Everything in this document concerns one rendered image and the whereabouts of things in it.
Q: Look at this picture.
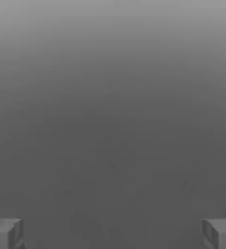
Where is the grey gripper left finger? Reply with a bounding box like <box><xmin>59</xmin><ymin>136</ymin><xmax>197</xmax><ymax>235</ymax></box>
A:
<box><xmin>0</xmin><ymin>217</ymin><xmax>25</xmax><ymax>249</ymax></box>

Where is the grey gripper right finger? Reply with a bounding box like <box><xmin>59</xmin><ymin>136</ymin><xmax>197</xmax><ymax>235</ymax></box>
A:
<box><xmin>201</xmin><ymin>217</ymin><xmax>226</xmax><ymax>249</ymax></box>

